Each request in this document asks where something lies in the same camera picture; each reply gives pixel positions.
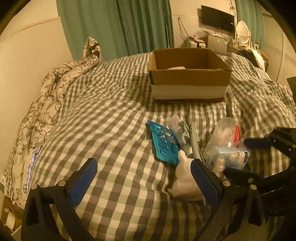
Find blue tissue packet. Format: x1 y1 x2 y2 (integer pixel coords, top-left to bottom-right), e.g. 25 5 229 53
204 146 250 180

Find clear floss pick box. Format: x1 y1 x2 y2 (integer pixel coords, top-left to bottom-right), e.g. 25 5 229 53
204 117 241 160

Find white ceramic figurine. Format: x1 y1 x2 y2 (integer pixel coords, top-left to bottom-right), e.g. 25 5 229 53
168 150 203 201

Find blue blister pack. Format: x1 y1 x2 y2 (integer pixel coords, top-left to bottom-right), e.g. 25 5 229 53
147 120 180 166

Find small clear plastic bag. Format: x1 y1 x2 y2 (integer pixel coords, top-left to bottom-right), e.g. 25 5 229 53
166 115 186 146

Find black bag on bed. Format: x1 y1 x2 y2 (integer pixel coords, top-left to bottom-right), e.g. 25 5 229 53
237 48 268 72

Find brown cardboard box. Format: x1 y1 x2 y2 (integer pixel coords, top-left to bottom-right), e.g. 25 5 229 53
149 48 232 102

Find silver mini fridge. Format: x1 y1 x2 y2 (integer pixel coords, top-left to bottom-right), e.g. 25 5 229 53
207 35 228 54

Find floral white blanket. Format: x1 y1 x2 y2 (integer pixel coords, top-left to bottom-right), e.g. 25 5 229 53
4 37 101 209

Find white oval mirror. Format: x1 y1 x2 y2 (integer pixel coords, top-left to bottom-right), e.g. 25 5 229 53
235 21 251 45

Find white suitcase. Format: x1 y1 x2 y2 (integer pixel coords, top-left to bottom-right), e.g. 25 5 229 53
186 40 206 48

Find grey checkered duvet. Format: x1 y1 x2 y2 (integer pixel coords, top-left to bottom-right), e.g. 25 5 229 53
32 53 295 240

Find green curtain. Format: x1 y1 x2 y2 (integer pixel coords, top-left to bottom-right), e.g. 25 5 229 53
236 0 265 49
56 0 174 61

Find black wall television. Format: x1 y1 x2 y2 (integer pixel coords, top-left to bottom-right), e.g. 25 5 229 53
201 5 235 33

